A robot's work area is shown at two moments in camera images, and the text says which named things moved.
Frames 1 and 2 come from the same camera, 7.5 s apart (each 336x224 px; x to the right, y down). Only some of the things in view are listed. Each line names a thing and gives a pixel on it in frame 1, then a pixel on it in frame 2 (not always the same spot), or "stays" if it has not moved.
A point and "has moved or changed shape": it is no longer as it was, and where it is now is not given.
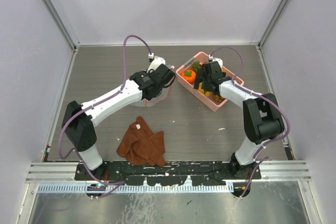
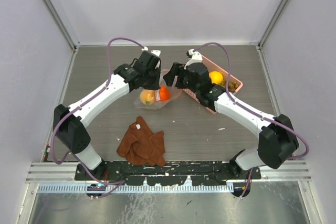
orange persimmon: [189, 75] has moved or changed shape
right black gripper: [200, 75] -> [169, 77]
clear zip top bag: [159, 98] has moved or changed shape
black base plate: [170, 173] stays
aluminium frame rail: [66, 172] stays
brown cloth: [139, 146] stays
